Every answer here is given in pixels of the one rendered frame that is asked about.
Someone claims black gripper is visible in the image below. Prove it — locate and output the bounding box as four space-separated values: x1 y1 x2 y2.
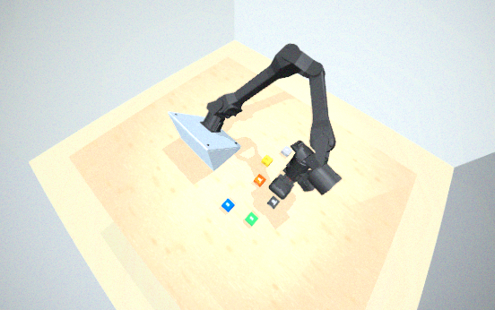
268 161 307 200

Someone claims yellow block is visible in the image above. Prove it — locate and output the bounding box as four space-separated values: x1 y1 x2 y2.
261 155 273 167

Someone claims orange block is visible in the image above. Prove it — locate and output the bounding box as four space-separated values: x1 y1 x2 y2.
254 174 266 187

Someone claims green block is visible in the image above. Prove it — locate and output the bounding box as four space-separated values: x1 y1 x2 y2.
245 212 258 226

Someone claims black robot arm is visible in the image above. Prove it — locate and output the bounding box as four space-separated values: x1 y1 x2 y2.
199 43 343 196

